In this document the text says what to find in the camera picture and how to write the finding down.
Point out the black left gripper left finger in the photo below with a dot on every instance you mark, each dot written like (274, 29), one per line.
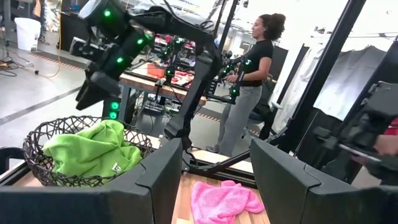
(93, 208)

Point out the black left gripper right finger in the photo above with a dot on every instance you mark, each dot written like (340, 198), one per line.
(311, 205)

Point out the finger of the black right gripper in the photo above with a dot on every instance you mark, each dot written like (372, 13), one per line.
(99, 87)

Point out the green microfiber towel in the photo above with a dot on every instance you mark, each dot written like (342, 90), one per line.
(90, 149)

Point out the pink microfiber towel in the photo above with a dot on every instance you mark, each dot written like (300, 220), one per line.
(217, 202)

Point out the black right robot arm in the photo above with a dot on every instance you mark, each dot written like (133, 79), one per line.
(199, 77)

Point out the black tower green lights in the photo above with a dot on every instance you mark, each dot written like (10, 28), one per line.
(114, 105)

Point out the wooden workbench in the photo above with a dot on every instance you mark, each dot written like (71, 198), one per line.
(146, 85)

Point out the black cabinet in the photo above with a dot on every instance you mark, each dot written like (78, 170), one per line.
(66, 31)

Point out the white trash bin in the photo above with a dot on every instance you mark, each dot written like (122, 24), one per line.
(28, 34)

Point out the person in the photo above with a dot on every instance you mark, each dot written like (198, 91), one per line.
(388, 144)
(245, 102)

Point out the black office chair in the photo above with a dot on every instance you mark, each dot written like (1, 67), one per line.
(264, 112)

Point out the white fabric backdrop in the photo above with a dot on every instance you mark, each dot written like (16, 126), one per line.
(345, 84)

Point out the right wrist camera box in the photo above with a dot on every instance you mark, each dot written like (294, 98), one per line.
(85, 49)

